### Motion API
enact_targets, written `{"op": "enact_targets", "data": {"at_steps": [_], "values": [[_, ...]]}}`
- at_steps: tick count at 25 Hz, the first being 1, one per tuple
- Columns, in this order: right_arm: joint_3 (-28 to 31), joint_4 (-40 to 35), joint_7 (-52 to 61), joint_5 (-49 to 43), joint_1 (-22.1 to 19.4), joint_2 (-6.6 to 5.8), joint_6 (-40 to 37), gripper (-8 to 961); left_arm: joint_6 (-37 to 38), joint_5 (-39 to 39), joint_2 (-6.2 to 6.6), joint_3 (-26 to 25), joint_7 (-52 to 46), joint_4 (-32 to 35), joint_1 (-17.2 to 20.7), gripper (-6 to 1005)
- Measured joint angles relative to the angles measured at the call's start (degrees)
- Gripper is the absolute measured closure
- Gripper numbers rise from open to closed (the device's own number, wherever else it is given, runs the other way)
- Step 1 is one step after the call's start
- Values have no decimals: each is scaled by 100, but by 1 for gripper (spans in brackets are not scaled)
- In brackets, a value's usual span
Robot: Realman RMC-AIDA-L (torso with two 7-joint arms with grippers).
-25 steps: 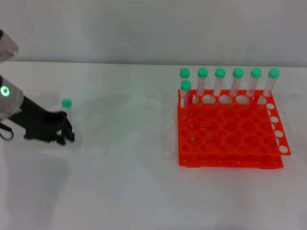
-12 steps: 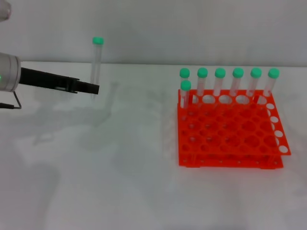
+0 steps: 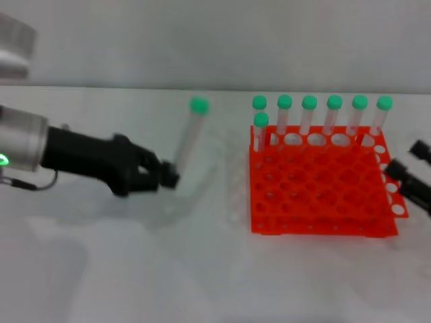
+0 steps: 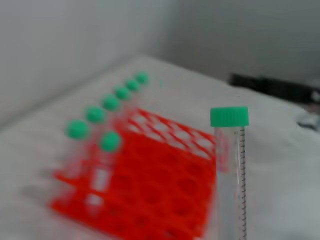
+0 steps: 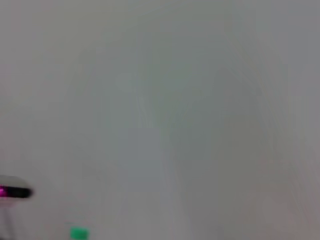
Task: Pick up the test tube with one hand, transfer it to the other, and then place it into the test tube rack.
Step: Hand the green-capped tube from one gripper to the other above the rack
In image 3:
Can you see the clear test tube green cap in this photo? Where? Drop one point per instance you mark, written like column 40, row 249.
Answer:
column 261, row 119
column 284, row 101
column 359, row 102
column 334, row 101
column 309, row 102
column 199, row 105
column 259, row 102
column 384, row 102

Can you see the orange test tube rack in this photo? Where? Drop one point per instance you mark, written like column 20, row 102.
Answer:
column 320, row 202

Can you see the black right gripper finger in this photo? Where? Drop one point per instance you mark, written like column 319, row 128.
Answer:
column 421, row 149
column 404, row 178

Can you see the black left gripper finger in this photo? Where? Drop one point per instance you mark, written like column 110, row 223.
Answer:
column 168, row 180
column 165, row 166

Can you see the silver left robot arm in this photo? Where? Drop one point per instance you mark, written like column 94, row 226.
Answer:
column 20, row 141

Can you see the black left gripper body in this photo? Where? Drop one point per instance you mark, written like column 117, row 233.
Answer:
column 87, row 158

